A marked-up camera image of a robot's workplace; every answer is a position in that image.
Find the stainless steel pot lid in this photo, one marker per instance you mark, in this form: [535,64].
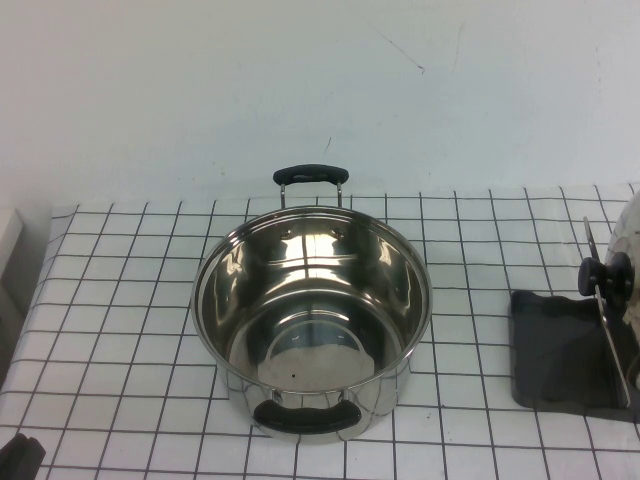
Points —
[607,277]

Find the white box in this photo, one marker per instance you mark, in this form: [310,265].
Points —
[10,240]

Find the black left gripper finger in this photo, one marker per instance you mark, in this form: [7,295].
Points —
[12,460]
[35,460]

